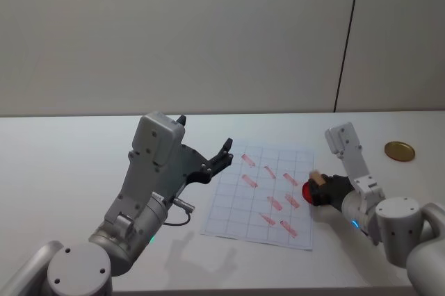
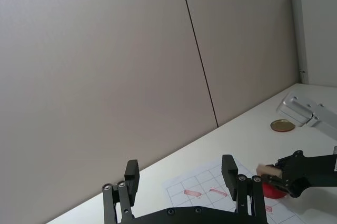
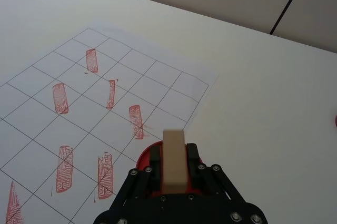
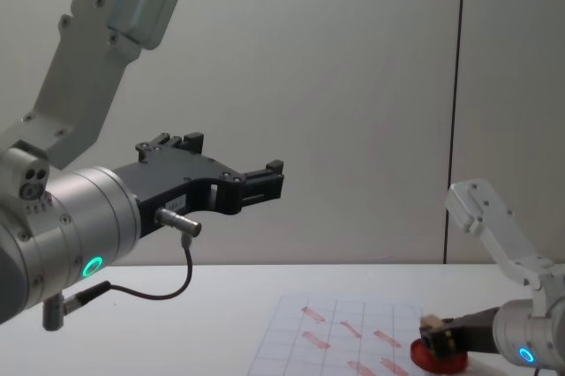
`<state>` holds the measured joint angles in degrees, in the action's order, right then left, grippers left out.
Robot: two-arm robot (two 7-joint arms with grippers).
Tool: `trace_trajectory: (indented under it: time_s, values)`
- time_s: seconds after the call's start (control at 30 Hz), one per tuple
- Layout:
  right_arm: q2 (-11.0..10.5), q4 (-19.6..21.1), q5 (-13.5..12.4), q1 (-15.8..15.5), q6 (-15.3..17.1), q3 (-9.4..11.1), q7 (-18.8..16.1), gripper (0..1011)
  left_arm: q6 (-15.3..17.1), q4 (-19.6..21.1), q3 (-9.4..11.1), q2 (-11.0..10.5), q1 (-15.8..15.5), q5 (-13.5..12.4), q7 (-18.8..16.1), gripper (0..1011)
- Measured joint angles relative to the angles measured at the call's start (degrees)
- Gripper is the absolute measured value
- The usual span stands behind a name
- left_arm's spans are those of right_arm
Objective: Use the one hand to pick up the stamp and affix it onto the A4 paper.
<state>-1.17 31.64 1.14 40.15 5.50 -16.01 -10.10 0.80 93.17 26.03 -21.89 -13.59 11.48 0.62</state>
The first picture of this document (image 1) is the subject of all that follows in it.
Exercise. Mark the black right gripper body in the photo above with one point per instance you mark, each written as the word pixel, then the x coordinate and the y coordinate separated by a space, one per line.
pixel 337 190

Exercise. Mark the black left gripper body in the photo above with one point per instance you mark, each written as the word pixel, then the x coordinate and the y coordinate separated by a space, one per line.
pixel 191 167

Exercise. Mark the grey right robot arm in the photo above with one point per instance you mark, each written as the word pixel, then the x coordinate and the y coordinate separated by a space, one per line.
pixel 396 219

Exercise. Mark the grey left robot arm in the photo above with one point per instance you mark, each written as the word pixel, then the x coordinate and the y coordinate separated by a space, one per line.
pixel 139 188

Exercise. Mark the white gridded paper sheet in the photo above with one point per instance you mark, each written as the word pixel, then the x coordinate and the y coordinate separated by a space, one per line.
pixel 257 205

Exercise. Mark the round gold lid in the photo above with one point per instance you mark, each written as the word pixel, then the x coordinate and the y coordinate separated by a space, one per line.
pixel 400 151

